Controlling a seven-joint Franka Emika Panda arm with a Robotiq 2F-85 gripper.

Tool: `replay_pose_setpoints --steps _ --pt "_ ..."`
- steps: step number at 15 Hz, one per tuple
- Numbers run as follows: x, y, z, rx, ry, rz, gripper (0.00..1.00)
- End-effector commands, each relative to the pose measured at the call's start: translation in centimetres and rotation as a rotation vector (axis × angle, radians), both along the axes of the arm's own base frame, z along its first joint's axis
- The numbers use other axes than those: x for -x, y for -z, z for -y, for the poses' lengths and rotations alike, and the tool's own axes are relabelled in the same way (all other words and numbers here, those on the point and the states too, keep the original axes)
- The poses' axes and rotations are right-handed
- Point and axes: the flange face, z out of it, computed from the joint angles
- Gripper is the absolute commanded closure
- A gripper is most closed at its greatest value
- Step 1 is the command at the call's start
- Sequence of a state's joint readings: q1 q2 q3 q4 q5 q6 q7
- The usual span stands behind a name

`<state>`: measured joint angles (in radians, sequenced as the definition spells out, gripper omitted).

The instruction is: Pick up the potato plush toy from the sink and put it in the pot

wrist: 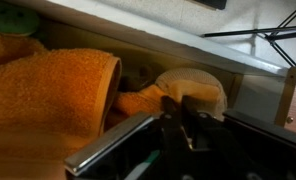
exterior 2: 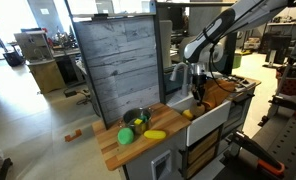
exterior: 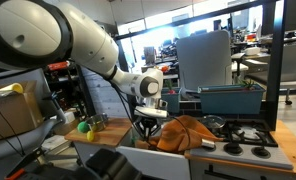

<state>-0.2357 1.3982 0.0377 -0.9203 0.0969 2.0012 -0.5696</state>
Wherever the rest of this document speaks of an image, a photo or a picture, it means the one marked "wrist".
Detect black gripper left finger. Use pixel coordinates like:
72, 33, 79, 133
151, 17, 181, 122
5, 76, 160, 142
63, 94, 182, 177

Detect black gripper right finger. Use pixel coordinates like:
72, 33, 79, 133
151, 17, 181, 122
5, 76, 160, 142
182, 95, 296, 154

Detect brown potato plush toy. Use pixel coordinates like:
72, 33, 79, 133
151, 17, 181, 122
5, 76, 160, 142
154, 68, 228, 122

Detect orange plush toy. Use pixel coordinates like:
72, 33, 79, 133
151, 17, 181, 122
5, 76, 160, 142
0, 26, 166, 180

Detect white toy sink basin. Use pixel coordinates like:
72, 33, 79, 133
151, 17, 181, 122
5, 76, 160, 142
4, 0, 291, 126

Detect small green plush toy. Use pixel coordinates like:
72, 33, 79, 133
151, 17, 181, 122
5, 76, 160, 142
0, 1, 41, 37

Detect black tripod legs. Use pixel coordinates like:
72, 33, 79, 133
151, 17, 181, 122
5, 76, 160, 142
201, 0, 296, 68

